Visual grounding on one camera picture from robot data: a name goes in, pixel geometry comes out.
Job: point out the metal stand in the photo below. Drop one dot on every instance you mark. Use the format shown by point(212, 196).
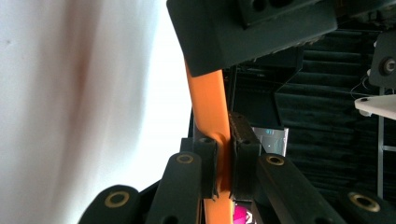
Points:
point(380, 155)

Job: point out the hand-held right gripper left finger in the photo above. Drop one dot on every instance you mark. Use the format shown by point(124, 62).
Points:
point(207, 168)

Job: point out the dark green curtain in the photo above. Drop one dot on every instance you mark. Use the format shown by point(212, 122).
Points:
point(327, 124)

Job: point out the lit monitor screen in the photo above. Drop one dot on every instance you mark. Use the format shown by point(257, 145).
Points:
point(271, 140)

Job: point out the orange phone case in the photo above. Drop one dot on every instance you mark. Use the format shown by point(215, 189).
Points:
point(207, 102)

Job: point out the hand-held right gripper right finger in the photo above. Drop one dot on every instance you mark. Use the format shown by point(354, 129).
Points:
point(246, 161)

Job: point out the pink object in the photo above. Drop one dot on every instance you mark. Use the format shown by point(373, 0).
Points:
point(243, 214)

